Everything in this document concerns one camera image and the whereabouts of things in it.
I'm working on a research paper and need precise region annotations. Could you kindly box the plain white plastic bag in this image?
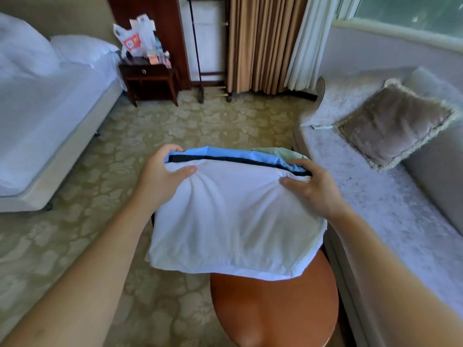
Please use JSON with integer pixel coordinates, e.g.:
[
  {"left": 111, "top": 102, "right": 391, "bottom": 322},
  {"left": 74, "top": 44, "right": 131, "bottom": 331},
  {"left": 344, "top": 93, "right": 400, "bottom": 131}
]
[{"left": 130, "top": 14, "right": 171, "bottom": 66}]

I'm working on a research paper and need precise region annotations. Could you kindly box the round wooden table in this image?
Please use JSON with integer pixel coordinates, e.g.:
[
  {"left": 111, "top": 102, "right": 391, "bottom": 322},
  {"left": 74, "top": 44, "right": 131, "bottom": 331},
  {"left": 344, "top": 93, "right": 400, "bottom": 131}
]
[{"left": 210, "top": 249, "right": 340, "bottom": 347}]

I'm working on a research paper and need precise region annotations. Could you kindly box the person's left hand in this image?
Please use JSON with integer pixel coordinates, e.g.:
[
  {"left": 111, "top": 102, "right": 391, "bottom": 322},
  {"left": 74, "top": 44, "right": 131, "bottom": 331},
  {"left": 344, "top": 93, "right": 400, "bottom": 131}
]
[{"left": 137, "top": 144, "right": 198, "bottom": 210}]

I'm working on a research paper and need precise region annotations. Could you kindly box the beige curtain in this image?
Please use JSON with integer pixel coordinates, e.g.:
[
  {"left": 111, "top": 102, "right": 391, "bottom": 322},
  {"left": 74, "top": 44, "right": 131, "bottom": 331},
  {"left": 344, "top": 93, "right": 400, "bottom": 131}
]
[{"left": 226, "top": 0, "right": 311, "bottom": 96}]

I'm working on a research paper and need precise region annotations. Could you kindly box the person's right hand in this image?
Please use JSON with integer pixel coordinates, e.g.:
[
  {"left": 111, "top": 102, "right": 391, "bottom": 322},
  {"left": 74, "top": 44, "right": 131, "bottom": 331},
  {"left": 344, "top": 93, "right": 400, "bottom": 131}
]
[{"left": 279, "top": 159, "right": 348, "bottom": 221}]

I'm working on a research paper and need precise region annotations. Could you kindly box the white duvet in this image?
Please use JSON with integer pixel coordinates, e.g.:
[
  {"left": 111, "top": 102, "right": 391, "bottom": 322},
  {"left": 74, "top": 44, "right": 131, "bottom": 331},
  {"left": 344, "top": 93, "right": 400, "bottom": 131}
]
[{"left": 0, "top": 12, "right": 62, "bottom": 78}]

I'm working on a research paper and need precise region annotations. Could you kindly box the white sheer curtain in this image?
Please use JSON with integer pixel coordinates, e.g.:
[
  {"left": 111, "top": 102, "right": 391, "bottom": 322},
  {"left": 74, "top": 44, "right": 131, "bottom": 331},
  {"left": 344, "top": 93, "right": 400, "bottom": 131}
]
[{"left": 284, "top": 0, "right": 341, "bottom": 93}]

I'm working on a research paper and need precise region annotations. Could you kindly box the dark wooden wall panel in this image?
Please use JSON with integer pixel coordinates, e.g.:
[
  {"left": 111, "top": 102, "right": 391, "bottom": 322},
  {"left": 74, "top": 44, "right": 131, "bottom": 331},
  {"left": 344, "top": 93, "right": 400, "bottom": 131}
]
[{"left": 107, "top": 0, "right": 191, "bottom": 91}]

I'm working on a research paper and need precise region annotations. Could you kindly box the beige padded headboard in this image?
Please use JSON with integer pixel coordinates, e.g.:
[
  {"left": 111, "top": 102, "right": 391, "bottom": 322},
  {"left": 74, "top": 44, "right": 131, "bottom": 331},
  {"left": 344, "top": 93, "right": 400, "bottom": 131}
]
[{"left": 0, "top": 0, "right": 117, "bottom": 40}]

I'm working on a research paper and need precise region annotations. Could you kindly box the grey velvet chaise sofa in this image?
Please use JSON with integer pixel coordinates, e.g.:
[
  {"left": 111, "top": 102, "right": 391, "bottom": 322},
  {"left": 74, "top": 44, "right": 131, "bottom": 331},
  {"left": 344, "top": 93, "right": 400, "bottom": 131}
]
[{"left": 293, "top": 66, "right": 463, "bottom": 347}]

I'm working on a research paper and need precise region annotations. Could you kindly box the white bed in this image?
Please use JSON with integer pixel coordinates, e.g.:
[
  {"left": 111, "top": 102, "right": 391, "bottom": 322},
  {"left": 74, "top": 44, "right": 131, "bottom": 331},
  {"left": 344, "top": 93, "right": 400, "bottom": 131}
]
[{"left": 0, "top": 12, "right": 124, "bottom": 213}]

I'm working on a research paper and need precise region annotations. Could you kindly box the dark wooden nightstand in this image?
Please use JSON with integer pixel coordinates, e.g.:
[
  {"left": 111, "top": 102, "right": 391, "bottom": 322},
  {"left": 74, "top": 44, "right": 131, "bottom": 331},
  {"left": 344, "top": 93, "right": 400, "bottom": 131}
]
[{"left": 118, "top": 57, "right": 180, "bottom": 107}]

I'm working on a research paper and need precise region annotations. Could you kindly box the light blue gradient splatter T-shirt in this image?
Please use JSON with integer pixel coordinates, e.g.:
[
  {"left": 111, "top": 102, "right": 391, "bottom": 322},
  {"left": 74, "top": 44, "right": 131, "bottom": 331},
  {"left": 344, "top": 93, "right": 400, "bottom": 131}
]
[{"left": 168, "top": 146, "right": 312, "bottom": 174}]

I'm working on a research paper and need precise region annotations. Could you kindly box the person's left forearm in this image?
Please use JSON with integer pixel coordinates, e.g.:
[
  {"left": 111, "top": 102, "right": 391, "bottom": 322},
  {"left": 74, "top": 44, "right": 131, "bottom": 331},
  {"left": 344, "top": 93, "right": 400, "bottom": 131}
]
[{"left": 0, "top": 199, "right": 156, "bottom": 347}]

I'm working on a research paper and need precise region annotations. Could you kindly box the person's right forearm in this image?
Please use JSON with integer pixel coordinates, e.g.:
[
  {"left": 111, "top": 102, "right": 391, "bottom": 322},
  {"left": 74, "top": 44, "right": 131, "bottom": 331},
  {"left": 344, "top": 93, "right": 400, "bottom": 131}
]
[{"left": 329, "top": 209, "right": 463, "bottom": 347}]

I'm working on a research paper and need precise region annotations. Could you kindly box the brown fringed cushion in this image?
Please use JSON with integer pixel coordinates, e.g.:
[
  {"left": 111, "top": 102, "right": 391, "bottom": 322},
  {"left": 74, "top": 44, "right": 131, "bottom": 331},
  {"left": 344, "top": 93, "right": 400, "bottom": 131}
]
[{"left": 334, "top": 78, "right": 460, "bottom": 173}]

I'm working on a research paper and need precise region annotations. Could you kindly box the white plastic bag red print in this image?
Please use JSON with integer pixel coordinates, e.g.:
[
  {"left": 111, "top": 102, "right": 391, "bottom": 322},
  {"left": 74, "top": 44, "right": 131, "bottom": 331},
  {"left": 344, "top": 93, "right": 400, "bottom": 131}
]
[{"left": 113, "top": 24, "right": 144, "bottom": 58}]

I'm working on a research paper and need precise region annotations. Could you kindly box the mint green T-shirt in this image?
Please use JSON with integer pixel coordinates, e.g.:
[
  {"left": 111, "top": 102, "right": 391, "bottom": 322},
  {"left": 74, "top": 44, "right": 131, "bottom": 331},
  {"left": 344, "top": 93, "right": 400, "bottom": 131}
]
[{"left": 249, "top": 147, "right": 311, "bottom": 168}]

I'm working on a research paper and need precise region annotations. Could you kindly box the white framed window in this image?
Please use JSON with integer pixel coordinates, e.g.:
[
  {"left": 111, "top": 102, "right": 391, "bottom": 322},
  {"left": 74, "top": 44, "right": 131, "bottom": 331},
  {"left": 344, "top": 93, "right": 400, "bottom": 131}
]
[{"left": 333, "top": 0, "right": 463, "bottom": 51}]

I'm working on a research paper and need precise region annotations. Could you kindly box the black valet stand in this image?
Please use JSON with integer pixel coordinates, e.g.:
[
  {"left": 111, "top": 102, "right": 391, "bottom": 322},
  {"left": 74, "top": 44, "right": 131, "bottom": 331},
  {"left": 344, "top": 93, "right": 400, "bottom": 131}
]
[{"left": 187, "top": 0, "right": 234, "bottom": 104}]

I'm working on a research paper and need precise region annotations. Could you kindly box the white pillow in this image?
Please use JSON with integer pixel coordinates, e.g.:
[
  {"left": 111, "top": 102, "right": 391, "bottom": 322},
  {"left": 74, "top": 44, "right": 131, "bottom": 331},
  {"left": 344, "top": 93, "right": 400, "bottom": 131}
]
[{"left": 49, "top": 34, "right": 120, "bottom": 68}]

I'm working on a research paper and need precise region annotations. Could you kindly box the navy T-shirt white chest emblem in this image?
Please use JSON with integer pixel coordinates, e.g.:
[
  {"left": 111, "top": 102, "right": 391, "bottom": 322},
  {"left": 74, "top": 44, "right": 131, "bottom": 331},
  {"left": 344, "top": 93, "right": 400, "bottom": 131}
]
[{"left": 165, "top": 154, "right": 313, "bottom": 178}]

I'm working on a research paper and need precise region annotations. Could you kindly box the white T-shirt dark print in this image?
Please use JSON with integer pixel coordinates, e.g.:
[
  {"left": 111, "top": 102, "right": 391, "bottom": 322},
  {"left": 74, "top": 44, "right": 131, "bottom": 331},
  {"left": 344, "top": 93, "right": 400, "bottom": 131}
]
[{"left": 147, "top": 159, "right": 328, "bottom": 281}]

